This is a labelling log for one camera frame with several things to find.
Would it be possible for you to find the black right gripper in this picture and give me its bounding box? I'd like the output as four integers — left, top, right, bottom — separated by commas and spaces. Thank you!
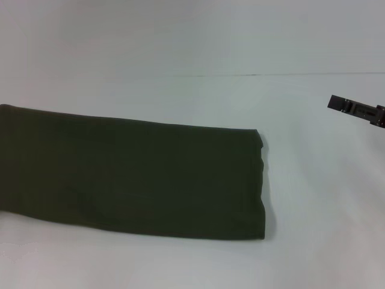
327, 94, 385, 129

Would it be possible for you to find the dark green FREE! t-shirt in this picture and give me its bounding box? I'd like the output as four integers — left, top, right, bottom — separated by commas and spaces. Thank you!
0, 104, 267, 241

